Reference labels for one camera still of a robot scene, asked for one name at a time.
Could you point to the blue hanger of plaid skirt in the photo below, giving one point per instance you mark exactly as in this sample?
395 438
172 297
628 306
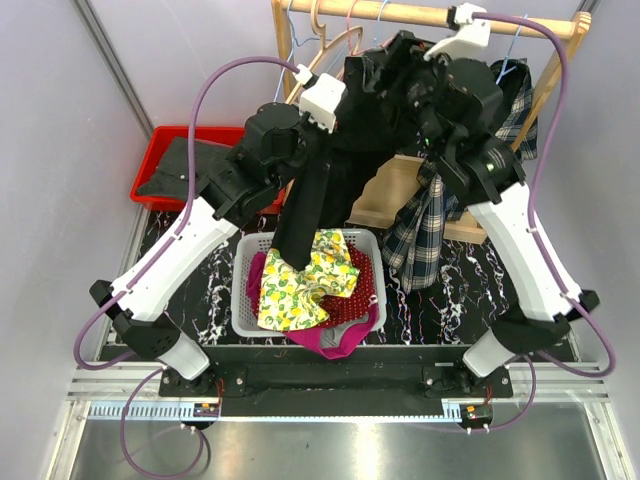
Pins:
510 55

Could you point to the red polka dot skirt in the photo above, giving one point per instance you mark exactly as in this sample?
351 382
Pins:
342 310

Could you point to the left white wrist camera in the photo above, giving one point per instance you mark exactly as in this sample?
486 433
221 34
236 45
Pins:
321 97

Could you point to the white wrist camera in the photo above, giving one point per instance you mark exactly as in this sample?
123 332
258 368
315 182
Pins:
470 38
321 97

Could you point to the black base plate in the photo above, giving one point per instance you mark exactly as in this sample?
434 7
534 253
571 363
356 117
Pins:
288 384

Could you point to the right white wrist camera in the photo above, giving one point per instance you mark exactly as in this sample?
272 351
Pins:
470 38

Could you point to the red plastic bin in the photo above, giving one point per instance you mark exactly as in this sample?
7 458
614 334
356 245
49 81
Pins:
159 143

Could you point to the wooden clothes rack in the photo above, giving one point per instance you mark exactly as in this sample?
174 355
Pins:
395 182

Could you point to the magenta skirt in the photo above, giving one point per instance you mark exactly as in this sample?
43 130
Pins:
331 343

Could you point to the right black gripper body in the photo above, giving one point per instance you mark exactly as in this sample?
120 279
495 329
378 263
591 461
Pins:
414 86

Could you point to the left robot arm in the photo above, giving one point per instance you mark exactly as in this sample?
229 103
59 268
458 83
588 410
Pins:
279 143

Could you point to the plaid skirt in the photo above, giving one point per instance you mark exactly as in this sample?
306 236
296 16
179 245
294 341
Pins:
411 247

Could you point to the lemon print skirt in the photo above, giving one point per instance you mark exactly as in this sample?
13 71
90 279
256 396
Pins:
290 299

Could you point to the black skirt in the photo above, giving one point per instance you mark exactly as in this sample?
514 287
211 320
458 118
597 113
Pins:
341 163

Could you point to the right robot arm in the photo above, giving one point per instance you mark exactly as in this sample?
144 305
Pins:
451 103

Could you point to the white plastic basket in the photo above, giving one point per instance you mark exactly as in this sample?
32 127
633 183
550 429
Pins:
244 322

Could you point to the wooden hanger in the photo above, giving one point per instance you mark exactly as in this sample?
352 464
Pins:
345 43

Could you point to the blue hanger of black skirt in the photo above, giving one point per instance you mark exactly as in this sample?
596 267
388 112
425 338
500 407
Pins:
377 29

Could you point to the dark grey garment in bin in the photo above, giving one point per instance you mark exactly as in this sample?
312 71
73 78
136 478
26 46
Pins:
170 177

